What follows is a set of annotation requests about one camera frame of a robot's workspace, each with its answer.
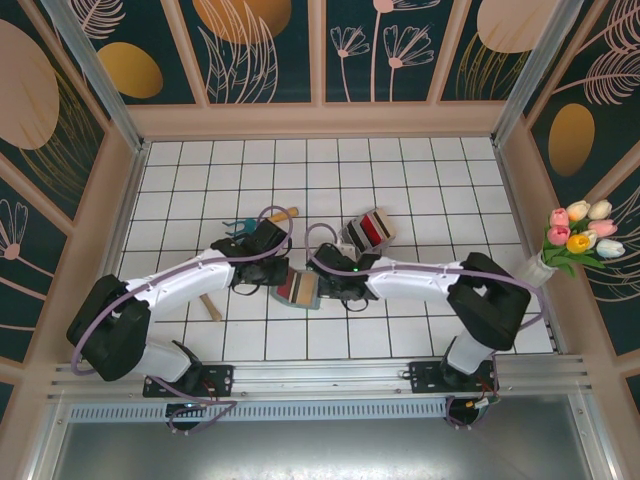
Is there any white vase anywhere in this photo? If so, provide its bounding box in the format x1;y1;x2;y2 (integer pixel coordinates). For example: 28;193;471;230
515;252;558;287

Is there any slotted grey cable duct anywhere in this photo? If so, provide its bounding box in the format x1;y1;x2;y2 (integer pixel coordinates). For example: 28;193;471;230
67;402;451;424

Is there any left controller board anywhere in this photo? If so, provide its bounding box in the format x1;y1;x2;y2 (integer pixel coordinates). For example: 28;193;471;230
166;401;209;436

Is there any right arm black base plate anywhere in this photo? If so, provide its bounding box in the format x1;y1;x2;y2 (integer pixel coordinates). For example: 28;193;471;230
407;359;501;396

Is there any grey-green card holder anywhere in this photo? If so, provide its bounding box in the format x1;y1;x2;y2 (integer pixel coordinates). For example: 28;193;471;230
269;267;322;311

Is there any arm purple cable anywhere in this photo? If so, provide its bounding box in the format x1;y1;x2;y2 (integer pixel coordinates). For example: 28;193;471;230
69;204;294;434
305;223;549;431

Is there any metal sheet shelf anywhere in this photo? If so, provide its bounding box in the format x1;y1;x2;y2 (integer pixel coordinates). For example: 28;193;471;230
29;392;616;480

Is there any tulip bouquet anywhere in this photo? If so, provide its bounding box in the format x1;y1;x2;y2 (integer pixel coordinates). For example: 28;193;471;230
542;198;626;279

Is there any right controller board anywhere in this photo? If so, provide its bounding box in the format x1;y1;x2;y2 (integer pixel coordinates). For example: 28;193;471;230
444;394;501;431

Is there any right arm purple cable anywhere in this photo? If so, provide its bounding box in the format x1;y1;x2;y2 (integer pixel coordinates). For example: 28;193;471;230
305;223;549;431

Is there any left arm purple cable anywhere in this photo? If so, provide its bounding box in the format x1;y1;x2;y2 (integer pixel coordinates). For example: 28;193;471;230
69;204;294;434

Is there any aluminium table side rail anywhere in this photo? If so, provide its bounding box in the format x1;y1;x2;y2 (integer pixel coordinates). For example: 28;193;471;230
492;139;571;354
74;141;152;362

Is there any red trowel wooden handle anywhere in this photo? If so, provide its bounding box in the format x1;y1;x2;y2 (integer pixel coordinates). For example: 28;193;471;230
199;294;224;323

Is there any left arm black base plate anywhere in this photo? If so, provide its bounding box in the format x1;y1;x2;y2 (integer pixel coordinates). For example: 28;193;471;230
142;363;236;399

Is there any controller board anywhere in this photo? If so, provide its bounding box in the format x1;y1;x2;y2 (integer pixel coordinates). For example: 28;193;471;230
444;394;501;431
166;401;209;436

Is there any tan card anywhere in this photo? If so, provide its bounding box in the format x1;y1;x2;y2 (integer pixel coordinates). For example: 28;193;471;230
291;271;319;307

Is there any teal garden fork wooden handle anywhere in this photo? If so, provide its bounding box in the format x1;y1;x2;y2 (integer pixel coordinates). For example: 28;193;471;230
222;206;300;241

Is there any aluminium mounting rail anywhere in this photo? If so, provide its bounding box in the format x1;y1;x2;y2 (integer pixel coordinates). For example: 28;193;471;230
47;354;599;401

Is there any aluminium corner post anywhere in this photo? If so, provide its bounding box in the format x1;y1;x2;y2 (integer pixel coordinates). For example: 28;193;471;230
492;0;586;146
39;0;151;154

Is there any maroon card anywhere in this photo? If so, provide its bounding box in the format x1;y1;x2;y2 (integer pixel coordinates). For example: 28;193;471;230
276;269;297;304

